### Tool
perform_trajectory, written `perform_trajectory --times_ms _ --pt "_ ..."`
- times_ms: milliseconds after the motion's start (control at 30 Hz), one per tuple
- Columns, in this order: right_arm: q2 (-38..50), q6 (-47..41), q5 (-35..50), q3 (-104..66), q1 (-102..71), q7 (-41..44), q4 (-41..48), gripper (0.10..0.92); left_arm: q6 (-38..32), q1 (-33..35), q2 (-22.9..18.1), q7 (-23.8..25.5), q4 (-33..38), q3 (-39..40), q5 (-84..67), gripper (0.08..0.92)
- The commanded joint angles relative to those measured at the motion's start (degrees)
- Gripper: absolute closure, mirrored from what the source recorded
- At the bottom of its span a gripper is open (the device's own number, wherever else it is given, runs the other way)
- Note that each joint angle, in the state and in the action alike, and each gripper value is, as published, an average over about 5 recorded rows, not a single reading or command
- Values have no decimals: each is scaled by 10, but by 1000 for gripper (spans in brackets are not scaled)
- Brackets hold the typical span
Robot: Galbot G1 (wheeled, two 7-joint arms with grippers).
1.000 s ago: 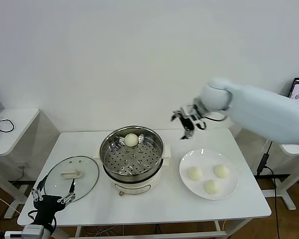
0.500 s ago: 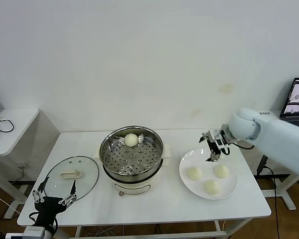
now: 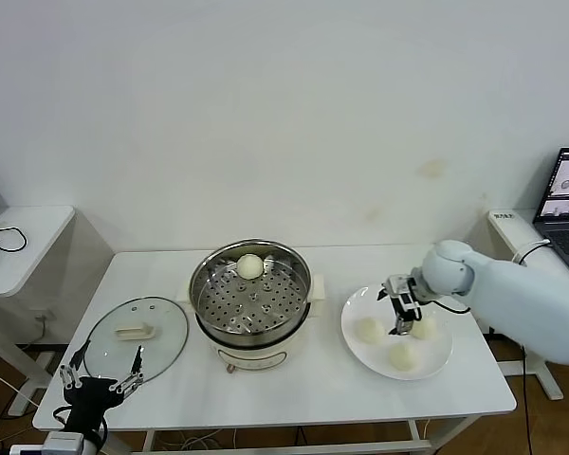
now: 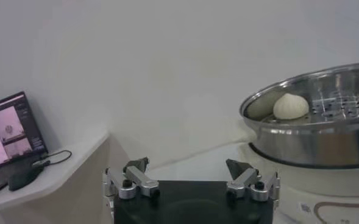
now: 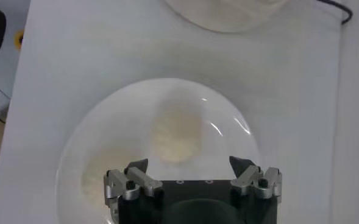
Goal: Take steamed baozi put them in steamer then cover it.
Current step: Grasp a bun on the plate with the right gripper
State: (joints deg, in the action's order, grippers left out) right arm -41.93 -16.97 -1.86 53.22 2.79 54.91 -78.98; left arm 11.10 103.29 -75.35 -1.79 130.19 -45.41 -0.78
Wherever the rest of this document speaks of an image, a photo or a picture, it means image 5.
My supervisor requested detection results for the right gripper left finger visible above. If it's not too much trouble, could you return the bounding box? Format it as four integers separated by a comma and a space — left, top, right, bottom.
104, 158, 164, 215

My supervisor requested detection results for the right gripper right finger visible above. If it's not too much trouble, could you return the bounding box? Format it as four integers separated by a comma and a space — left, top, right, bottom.
229, 155, 283, 203

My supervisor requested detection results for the white steamed baozi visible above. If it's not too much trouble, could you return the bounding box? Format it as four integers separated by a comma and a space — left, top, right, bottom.
80, 147, 143, 211
150, 105, 204, 164

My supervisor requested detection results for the white round plate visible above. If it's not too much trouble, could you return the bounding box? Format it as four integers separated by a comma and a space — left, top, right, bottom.
55, 77, 261, 224

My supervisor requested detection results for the white work table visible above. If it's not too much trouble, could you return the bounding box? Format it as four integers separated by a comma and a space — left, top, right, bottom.
0, 0, 343, 224

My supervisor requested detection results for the cream electric cooker base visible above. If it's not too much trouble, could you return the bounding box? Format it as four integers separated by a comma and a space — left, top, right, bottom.
163, 0, 290, 33

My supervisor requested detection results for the yellow round fitting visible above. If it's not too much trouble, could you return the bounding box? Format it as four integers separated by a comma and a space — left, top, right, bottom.
13, 29, 24, 51

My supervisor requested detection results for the black power cable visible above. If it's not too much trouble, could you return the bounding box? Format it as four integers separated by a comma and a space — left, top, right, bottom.
318, 0, 354, 25

